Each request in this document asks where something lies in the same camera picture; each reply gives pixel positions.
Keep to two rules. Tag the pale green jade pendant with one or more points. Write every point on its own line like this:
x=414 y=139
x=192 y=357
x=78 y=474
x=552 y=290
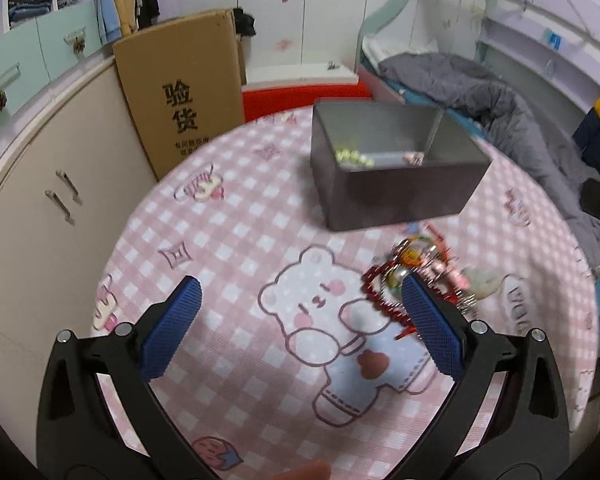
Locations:
x=480 y=282

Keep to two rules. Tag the bed with teal sheet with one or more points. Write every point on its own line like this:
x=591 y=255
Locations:
x=397 y=91

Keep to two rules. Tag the grey metal box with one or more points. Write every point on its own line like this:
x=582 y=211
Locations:
x=400 y=195

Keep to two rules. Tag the brown cardboard box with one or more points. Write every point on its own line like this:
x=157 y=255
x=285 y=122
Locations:
x=180 y=110

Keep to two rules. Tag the pink checkered bear tablecloth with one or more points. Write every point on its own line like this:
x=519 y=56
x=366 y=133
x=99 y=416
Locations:
x=240 y=220

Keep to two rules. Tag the beige cabinet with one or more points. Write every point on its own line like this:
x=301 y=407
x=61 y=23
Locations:
x=55 y=260

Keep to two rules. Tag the small pink trinket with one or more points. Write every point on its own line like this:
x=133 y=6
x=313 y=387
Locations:
x=412 y=158

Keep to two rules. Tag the small blue packet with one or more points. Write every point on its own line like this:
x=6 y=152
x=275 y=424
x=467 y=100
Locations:
x=553 y=39

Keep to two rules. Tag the white wall shelf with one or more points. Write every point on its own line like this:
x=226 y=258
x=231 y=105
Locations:
x=530 y=55

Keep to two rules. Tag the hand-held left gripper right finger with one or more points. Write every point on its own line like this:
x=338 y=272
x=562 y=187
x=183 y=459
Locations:
x=432 y=330

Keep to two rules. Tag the light blue hanging garment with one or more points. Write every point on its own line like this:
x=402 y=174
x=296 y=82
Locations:
x=107 y=10

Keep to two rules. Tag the person's left hand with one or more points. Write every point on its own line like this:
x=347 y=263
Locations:
x=302 y=471

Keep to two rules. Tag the grey blanket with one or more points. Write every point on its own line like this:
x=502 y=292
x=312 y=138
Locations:
x=505 y=105

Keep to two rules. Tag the colourful jewelry pile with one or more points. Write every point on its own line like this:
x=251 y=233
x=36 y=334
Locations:
x=420 y=255

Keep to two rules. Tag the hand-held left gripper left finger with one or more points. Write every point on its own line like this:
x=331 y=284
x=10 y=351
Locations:
x=172 y=330

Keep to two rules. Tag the folded blue jeans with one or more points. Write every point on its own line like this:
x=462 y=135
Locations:
x=30 y=7

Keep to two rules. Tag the red and white storage box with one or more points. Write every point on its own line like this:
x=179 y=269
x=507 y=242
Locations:
x=280 y=102

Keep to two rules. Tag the teal drawer unit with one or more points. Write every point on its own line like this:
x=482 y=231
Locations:
x=25 y=60

